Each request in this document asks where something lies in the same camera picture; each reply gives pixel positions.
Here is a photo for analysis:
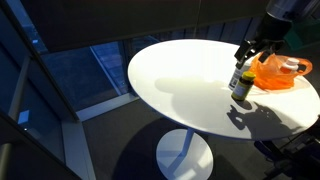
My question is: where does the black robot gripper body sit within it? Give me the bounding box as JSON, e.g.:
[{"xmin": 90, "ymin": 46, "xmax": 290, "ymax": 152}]
[{"xmin": 253, "ymin": 13, "xmax": 292, "ymax": 53}]

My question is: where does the orange plastic bag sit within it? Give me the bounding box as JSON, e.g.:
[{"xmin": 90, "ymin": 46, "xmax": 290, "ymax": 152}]
[{"xmin": 250, "ymin": 53, "xmax": 313, "ymax": 90}]

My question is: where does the white cylindrical labelled bottle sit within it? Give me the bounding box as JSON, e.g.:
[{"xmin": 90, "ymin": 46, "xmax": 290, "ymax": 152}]
[{"xmin": 228, "ymin": 63, "xmax": 251, "ymax": 90}]

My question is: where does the dark roller window blind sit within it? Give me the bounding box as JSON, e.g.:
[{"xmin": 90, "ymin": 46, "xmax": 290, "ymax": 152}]
[{"xmin": 21, "ymin": 0, "xmax": 269, "ymax": 52}]

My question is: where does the white round pedestal table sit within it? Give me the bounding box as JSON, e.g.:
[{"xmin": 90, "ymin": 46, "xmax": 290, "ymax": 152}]
[{"xmin": 128, "ymin": 39, "xmax": 320, "ymax": 180}]

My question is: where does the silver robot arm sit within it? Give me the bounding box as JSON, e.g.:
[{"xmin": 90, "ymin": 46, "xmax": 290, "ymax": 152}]
[{"xmin": 234, "ymin": 0, "xmax": 320, "ymax": 69}]

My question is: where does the white-capped bottle in bag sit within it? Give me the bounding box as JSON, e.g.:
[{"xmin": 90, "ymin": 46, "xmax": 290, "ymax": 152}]
[{"xmin": 280, "ymin": 58, "xmax": 299, "ymax": 74}]

